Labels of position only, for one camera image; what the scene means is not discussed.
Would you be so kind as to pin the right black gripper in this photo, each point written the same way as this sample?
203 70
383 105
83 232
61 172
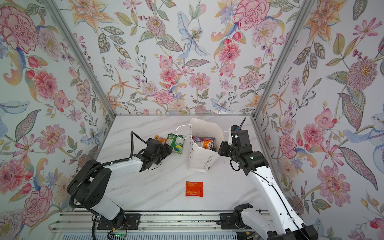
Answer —
224 146

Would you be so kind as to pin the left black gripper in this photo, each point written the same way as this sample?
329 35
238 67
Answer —
165 153

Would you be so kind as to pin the orange small candy packet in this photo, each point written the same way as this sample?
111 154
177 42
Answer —
160 139

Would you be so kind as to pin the green snack pack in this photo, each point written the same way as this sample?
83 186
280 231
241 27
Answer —
176 143

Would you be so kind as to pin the orange snack pack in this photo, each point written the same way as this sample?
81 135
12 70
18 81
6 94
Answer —
208 145

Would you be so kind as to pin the white paper gift bag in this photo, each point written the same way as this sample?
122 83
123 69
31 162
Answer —
199 158

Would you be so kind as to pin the red small snack packet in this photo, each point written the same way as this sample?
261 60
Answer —
194 189

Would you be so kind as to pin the purple Fox's candy bag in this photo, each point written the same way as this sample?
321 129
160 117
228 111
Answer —
202 139

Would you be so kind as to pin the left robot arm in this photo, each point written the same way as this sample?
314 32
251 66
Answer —
87 189

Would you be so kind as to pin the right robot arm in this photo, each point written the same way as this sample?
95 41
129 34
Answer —
285 223

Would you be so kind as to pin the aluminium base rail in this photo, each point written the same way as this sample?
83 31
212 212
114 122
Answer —
151 221

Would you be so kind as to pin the right aluminium frame post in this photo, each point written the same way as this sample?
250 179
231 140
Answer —
303 13

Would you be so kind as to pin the aluminium frame post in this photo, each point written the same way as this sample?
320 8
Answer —
303 13
68 36

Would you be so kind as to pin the left aluminium frame post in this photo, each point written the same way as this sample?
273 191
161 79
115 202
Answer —
68 36

